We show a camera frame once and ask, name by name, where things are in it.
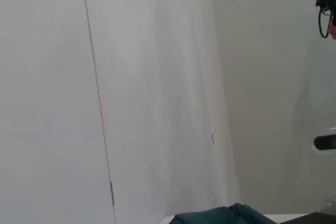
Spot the dark teal insulated lunch bag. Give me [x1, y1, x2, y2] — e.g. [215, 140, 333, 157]
[167, 202, 279, 224]

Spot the dark brown panel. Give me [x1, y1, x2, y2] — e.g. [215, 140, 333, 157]
[279, 211, 336, 224]

